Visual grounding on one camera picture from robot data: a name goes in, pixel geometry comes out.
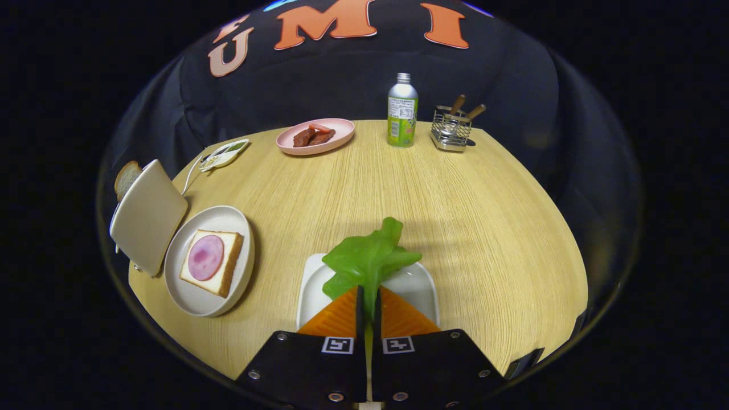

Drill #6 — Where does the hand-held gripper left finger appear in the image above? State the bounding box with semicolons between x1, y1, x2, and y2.
235;286;368;408

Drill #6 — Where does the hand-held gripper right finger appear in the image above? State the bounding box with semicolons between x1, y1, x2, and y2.
371;286;506;408

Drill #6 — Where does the green lettuce leaf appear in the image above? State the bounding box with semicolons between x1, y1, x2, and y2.
322;216;423;365

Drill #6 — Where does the toasted bread slice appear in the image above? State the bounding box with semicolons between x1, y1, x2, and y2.
114;160;142;201

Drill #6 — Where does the square white plate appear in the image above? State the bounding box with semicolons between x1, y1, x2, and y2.
296;253;440;331

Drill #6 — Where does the round white plate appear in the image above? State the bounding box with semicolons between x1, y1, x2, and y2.
164;205;256;318

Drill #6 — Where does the white bread slice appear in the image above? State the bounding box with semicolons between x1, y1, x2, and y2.
179;229;244;298

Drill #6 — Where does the pink ham slice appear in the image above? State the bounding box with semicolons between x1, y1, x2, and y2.
187;235;225;282

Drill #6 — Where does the white toaster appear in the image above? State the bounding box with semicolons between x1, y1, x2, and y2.
109;159;189;278

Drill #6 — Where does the white divided dish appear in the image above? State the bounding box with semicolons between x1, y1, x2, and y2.
198;138;251;173

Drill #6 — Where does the pink plate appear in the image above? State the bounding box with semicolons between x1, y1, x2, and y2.
276;118;356;157

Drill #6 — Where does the silver bottle with green label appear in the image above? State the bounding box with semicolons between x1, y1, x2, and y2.
387;72;419;149

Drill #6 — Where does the black backdrop cloth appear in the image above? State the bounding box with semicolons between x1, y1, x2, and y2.
100;0;644;217

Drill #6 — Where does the white toaster cable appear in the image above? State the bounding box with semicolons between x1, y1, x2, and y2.
181;149;212;197

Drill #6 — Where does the metal wire basket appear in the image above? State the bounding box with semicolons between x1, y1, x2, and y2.
430;105;473;153

